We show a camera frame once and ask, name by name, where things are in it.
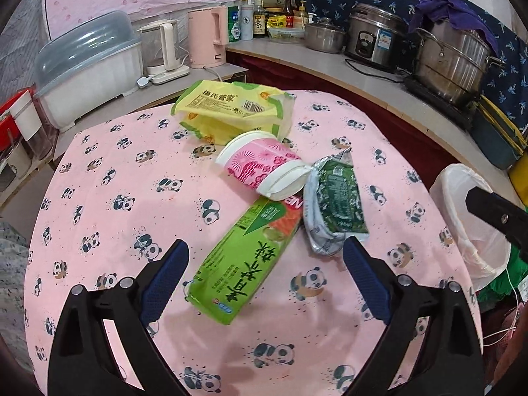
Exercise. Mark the purple cloth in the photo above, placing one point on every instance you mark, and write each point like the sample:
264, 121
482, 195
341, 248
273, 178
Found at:
459, 14

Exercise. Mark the green tea carton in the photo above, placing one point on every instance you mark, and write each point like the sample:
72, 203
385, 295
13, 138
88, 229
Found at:
232, 272

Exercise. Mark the red storage tray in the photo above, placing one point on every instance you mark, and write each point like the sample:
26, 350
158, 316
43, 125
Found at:
9, 130

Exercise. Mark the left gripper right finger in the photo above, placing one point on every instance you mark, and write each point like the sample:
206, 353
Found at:
449, 361

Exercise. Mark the stacked yellow blue basins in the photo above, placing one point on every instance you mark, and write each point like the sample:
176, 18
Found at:
496, 136

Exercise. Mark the pink paper cup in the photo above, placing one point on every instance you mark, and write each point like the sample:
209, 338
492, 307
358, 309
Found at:
259, 161

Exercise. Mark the white lidded canister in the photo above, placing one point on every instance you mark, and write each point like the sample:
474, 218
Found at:
33, 130

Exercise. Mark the dark green foil packet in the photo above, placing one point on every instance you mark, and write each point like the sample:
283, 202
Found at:
332, 205

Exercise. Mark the white glass kettle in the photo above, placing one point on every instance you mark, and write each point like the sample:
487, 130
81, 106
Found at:
160, 49

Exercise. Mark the white dish rack box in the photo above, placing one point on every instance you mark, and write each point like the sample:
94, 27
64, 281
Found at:
86, 67

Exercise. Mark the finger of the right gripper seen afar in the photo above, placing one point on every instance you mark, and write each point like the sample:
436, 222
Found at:
502, 215

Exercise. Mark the dark soy sauce bottle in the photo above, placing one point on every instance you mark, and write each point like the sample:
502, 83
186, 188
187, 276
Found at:
259, 20

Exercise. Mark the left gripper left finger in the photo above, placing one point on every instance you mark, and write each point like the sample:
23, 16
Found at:
82, 362

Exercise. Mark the pink panda tablecloth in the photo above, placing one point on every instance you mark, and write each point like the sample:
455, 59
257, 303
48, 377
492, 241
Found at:
127, 189

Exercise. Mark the navy patterned cloth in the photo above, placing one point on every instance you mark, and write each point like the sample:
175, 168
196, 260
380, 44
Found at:
506, 87

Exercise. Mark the large steel steamer pot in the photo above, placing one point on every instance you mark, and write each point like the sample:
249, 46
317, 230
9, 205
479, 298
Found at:
452, 63

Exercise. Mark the white bottle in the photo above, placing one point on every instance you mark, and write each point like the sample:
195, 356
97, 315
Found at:
246, 20

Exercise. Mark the yellow seasoning packet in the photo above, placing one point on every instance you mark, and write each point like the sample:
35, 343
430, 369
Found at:
277, 22

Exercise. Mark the green plastic bag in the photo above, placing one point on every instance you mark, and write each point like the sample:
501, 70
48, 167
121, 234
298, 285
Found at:
502, 286

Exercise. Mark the small steel pot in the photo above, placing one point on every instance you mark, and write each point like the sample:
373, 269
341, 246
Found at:
323, 36

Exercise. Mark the green tin can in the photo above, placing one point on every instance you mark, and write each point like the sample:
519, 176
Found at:
233, 23

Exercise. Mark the pink electric kettle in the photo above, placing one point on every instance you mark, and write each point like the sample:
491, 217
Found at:
208, 37

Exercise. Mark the white bagged trash bin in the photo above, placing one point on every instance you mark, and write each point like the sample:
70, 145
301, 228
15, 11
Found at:
484, 249

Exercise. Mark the yellow green snack bag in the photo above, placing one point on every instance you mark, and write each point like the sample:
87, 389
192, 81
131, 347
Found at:
217, 112

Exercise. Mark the black induction cooktop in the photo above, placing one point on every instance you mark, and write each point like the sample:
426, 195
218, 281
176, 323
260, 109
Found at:
461, 115

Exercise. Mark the steel rice cooker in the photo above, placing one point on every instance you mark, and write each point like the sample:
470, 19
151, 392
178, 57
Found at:
375, 36

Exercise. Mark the yellow electric pot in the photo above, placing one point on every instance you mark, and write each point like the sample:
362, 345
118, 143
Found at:
518, 175

